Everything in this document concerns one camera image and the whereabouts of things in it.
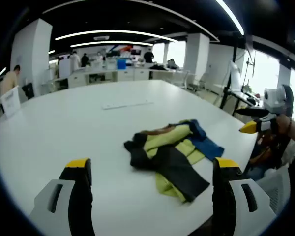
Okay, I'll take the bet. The white storage bin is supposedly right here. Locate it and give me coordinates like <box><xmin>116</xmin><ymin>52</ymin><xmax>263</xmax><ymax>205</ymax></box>
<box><xmin>0</xmin><ymin>85</ymin><xmax>22</xmax><ymax>116</ymax></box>

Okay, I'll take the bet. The person's right hand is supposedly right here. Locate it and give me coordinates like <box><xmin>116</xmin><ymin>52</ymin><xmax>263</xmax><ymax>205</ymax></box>
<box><xmin>272</xmin><ymin>114</ymin><xmax>292</xmax><ymax>136</ymax></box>

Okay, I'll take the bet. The red blue wall display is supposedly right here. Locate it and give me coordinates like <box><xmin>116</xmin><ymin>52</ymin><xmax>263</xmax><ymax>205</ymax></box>
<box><xmin>105</xmin><ymin>45</ymin><xmax>142</xmax><ymax>59</ymax></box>

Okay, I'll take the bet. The dark clothes pile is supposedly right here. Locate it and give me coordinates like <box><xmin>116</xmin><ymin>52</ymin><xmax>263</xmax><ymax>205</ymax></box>
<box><xmin>149</xmin><ymin>63</ymin><xmax>168</xmax><ymax>71</ymax></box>

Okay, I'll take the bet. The yellow blue black garment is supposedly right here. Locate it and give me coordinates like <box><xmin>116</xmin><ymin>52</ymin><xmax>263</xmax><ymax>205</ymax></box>
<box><xmin>123</xmin><ymin>119</ymin><xmax>225</xmax><ymax>204</ymax></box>

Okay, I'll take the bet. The white stand-mounted device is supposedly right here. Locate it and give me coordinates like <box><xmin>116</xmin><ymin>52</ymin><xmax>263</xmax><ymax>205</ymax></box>
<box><xmin>227</xmin><ymin>61</ymin><xmax>243</xmax><ymax>93</ymax></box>

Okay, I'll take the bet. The long white counter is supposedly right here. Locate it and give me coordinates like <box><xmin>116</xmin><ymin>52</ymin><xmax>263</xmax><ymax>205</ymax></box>
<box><xmin>49</xmin><ymin>66</ymin><xmax>190</xmax><ymax>89</ymax></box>

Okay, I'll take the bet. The black tripod stand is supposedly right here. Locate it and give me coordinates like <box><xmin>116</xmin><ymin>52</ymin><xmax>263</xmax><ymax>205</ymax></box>
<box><xmin>220</xmin><ymin>44</ymin><xmax>239</xmax><ymax>116</ymax></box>

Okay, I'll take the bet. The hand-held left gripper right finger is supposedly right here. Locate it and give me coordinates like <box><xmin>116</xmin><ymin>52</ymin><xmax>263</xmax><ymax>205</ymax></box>
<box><xmin>212</xmin><ymin>157</ymin><xmax>277</xmax><ymax>236</ymax></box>

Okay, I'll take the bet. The white box appliance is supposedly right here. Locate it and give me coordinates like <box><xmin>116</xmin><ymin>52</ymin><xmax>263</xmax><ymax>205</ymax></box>
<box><xmin>58</xmin><ymin>57</ymin><xmax>71</xmax><ymax>77</ymax></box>

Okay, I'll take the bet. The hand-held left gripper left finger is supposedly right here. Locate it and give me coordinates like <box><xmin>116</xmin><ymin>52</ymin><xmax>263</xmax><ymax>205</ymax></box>
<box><xmin>29</xmin><ymin>158</ymin><xmax>96</xmax><ymax>236</ymax></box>

